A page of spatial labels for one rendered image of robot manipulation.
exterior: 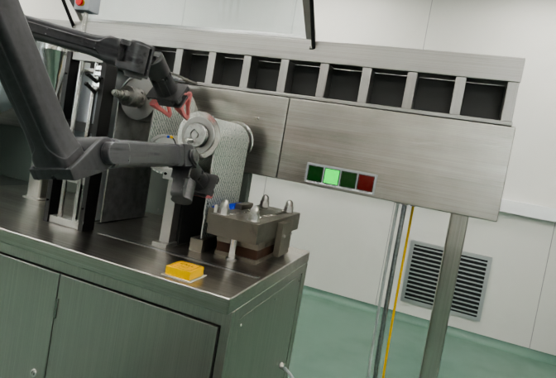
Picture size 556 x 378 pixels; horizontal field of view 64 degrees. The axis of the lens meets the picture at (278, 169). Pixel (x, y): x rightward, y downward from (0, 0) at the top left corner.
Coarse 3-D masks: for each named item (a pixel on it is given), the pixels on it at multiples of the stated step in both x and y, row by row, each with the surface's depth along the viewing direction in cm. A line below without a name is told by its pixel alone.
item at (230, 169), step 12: (216, 156) 136; (228, 156) 144; (216, 168) 138; (228, 168) 146; (240, 168) 154; (228, 180) 148; (240, 180) 156; (216, 192) 141; (228, 192) 149; (204, 204) 136
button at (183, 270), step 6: (174, 264) 111; (180, 264) 112; (186, 264) 112; (192, 264) 113; (168, 270) 109; (174, 270) 108; (180, 270) 108; (186, 270) 107; (192, 270) 108; (198, 270) 110; (180, 276) 108; (186, 276) 107; (192, 276) 108; (198, 276) 111
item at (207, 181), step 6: (204, 174) 127; (210, 174) 130; (198, 180) 125; (204, 180) 127; (210, 180) 129; (216, 180) 129; (198, 186) 126; (204, 186) 128; (210, 186) 128; (198, 192) 128; (204, 192) 128; (210, 192) 127
